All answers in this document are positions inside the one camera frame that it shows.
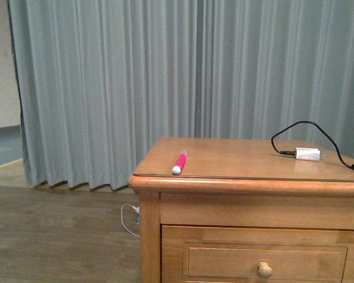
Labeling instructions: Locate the grey pleated curtain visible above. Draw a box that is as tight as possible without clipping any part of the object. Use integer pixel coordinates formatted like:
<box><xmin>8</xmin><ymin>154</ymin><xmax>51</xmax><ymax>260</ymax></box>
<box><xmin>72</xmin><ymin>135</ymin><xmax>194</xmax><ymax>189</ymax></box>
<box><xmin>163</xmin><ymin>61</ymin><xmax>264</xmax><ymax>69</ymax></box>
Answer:
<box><xmin>6</xmin><ymin>1</ymin><xmax>354</xmax><ymax>189</ymax></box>

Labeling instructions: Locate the black cable on cabinet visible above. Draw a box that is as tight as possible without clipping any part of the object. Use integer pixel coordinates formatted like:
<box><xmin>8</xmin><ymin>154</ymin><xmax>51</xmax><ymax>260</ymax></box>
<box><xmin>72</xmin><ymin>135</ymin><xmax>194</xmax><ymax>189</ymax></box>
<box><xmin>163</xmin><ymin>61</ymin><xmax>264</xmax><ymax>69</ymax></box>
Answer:
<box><xmin>271</xmin><ymin>120</ymin><xmax>354</xmax><ymax>174</ymax></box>

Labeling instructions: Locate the white cable on floor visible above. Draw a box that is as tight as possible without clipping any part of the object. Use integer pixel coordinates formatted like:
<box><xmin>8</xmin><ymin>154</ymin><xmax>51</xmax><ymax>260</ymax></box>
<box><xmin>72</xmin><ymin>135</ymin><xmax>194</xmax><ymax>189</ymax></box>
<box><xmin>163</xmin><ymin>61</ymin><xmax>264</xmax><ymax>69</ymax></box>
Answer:
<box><xmin>120</xmin><ymin>203</ymin><xmax>141</xmax><ymax>238</ymax></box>

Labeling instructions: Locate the wooden top drawer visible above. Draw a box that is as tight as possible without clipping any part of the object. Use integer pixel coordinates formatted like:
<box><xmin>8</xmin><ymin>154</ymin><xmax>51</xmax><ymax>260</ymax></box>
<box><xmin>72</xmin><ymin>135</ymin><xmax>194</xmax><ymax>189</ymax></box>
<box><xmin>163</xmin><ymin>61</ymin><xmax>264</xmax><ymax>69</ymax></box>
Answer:
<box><xmin>161</xmin><ymin>226</ymin><xmax>354</xmax><ymax>282</ymax></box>

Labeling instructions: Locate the wooden nightstand cabinet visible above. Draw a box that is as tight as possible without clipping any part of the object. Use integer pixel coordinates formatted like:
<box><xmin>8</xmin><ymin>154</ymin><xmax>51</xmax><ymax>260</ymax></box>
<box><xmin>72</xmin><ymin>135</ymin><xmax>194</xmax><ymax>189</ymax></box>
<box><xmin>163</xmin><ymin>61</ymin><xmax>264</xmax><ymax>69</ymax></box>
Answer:
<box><xmin>129</xmin><ymin>137</ymin><xmax>354</xmax><ymax>282</ymax></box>

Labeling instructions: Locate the pink marker with white cap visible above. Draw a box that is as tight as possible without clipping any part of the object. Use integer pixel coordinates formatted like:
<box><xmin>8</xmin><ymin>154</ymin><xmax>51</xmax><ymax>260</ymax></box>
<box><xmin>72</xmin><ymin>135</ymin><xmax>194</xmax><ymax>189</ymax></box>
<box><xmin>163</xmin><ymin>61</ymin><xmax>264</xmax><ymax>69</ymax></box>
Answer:
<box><xmin>172</xmin><ymin>150</ymin><xmax>188</xmax><ymax>175</ymax></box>

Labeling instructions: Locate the white power adapter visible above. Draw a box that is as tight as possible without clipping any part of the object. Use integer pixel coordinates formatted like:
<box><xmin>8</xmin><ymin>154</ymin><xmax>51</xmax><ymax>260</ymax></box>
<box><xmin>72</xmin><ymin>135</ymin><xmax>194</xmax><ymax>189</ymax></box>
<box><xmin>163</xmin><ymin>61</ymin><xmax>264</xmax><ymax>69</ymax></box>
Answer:
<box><xmin>294</xmin><ymin>147</ymin><xmax>325</xmax><ymax>162</ymax></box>

